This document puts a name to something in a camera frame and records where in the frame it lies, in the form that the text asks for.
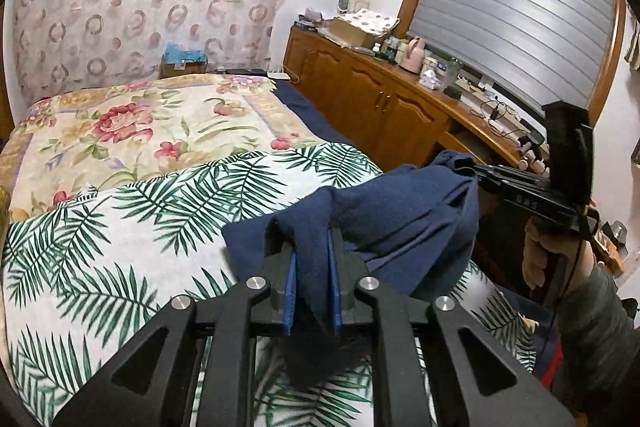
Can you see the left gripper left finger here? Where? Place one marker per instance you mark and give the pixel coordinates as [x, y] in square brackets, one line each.
[284, 286]

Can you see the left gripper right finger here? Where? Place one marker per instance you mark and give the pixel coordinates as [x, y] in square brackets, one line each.
[343, 271]

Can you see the navy blue garment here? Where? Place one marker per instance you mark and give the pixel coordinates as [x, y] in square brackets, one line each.
[413, 228]

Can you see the right forearm grey sleeve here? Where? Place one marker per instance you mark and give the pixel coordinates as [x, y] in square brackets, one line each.
[600, 347]

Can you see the right hand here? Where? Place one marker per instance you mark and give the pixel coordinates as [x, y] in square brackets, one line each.
[543, 244]

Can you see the wooden sideboard cabinet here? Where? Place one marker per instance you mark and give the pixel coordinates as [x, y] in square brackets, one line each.
[385, 112]

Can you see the palm leaf print blanket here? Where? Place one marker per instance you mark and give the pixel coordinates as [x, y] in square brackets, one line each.
[79, 280]

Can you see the pink kettle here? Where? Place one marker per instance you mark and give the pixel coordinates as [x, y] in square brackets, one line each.
[413, 56]

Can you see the grey window blind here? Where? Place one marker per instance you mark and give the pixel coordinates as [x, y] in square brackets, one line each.
[537, 51]

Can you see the cardboard box with cloth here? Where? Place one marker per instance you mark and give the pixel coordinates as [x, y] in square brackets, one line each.
[362, 28]

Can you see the floral quilt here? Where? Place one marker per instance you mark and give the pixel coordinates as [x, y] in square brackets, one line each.
[106, 137]

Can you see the blue box at headboard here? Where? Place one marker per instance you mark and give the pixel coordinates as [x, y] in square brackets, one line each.
[177, 61]

